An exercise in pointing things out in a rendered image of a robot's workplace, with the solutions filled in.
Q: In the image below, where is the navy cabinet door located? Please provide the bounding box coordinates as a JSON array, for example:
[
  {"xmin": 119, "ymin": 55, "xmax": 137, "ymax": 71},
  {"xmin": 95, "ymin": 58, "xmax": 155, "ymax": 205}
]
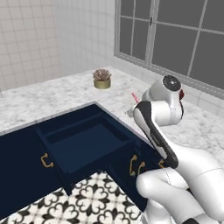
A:
[
  {"xmin": 108, "ymin": 139, "xmax": 166, "ymax": 214},
  {"xmin": 0, "ymin": 125, "xmax": 66, "ymax": 221}
]

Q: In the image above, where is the clear glass cup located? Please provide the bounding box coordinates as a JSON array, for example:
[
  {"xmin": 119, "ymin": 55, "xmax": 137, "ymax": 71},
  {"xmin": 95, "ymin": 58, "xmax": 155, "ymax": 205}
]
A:
[{"xmin": 125, "ymin": 102, "xmax": 142, "ymax": 118}]

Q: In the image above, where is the grey framed window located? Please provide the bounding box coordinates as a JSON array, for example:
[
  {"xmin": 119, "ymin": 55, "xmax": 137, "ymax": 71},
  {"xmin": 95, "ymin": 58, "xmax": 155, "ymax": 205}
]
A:
[{"xmin": 114, "ymin": 0, "xmax": 224, "ymax": 101}]

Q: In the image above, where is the navy open drawer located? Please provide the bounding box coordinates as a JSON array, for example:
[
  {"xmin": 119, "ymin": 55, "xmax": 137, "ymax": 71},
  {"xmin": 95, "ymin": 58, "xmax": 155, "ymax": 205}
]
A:
[{"xmin": 36, "ymin": 111, "xmax": 137, "ymax": 197}]

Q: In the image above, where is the pink straw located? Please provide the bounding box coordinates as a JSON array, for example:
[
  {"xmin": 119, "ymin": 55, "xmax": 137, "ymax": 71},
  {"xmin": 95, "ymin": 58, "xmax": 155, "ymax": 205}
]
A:
[{"xmin": 130, "ymin": 92, "xmax": 141, "ymax": 105}]

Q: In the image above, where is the small red object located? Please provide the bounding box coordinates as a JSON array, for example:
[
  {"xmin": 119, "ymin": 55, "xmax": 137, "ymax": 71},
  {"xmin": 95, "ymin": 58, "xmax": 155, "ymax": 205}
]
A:
[{"xmin": 178, "ymin": 88, "xmax": 186, "ymax": 102}]

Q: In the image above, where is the succulent plant in gold pot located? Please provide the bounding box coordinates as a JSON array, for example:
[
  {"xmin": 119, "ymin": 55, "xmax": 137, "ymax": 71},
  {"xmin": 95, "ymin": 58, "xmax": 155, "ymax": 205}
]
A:
[{"xmin": 92, "ymin": 67, "xmax": 113, "ymax": 90}]

